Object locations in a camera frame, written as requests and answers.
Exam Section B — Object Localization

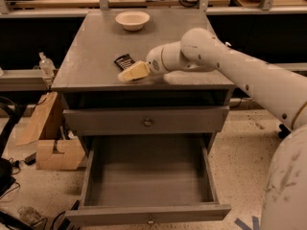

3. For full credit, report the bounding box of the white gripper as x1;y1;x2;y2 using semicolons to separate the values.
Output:
118;46;164;82

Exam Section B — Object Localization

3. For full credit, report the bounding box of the black rxbar chocolate wrapper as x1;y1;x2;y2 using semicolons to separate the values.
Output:
114;54;135;71

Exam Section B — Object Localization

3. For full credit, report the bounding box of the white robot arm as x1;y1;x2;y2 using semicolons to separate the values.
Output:
118;28;307;230

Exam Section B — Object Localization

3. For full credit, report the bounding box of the grey wooden drawer cabinet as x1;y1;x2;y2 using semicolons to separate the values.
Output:
52;9;234;150

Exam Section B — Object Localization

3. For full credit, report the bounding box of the grey middle drawer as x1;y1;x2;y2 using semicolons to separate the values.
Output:
63;106;229;136

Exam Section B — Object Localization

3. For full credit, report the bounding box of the grey open bottom drawer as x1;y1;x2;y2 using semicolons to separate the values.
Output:
65;134;231;226

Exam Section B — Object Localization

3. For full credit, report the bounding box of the cream paper bowl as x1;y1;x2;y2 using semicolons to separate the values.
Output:
115;11;150;32

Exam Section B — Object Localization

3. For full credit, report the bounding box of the clear plastic bottle left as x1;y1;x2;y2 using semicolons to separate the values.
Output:
39;52;56;77

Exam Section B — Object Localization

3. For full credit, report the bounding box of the brown cardboard box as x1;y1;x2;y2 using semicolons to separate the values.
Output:
35;139;85;171

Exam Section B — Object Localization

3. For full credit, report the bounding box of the black chair base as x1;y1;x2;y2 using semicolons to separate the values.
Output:
278;124;291;139

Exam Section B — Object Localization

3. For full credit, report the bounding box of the crumpled plastic bottle on floor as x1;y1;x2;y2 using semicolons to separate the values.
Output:
17;206;42;225

